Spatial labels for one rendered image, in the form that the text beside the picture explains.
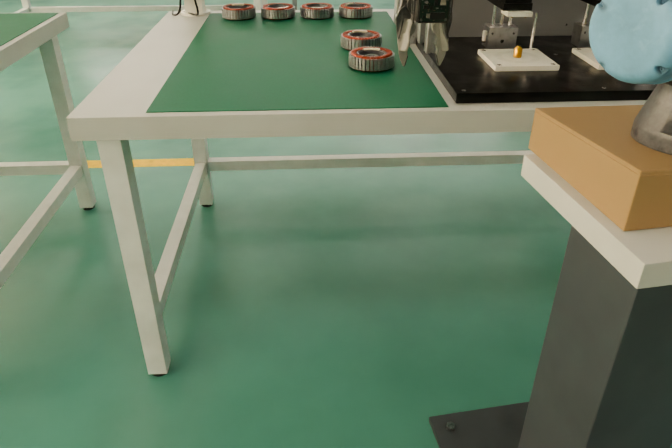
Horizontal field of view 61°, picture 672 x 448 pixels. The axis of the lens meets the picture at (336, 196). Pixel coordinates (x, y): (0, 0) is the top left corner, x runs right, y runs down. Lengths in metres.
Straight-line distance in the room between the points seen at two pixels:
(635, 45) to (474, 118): 0.51
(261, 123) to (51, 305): 1.08
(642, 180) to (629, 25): 0.20
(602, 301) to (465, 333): 0.79
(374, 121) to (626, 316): 0.57
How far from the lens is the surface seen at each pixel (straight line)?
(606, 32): 0.77
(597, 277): 1.01
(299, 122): 1.15
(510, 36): 1.58
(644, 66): 0.75
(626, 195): 0.84
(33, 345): 1.87
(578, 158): 0.92
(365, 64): 1.39
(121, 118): 1.20
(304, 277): 1.91
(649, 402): 1.14
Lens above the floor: 1.16
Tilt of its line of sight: 29 degrees down
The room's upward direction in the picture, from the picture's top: straight up
